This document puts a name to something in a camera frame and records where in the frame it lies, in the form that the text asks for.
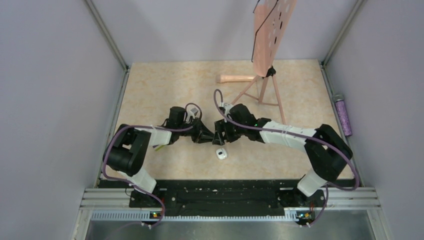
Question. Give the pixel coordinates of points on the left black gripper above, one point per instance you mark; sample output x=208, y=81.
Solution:
x=202, y=134

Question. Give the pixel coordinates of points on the purple and wood blocks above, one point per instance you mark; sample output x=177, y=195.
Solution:
x=159, y=147

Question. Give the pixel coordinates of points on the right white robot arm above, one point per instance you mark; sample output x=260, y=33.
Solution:
x=327, y=152

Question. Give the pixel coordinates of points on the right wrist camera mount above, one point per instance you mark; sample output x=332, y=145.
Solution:
x=225, y=108

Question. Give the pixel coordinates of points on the purple glitter bottle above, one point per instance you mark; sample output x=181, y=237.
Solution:
x=342, y=113

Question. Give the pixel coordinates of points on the white earbud charging case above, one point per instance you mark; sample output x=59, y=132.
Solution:
x=221, y=154

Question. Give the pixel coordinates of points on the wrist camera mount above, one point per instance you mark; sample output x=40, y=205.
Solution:
x=225, y=108
x=194, y=112

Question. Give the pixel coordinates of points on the pink music stand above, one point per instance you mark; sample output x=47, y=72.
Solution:
x=271, y=18

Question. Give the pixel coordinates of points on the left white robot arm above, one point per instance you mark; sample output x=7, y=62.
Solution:
x=125, y=154

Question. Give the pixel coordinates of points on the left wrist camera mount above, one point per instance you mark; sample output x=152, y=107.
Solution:
x=194, y=112

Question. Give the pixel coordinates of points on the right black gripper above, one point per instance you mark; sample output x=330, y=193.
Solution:
x=221, y=125

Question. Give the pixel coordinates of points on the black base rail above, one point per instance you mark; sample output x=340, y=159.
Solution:
x=221, y=198

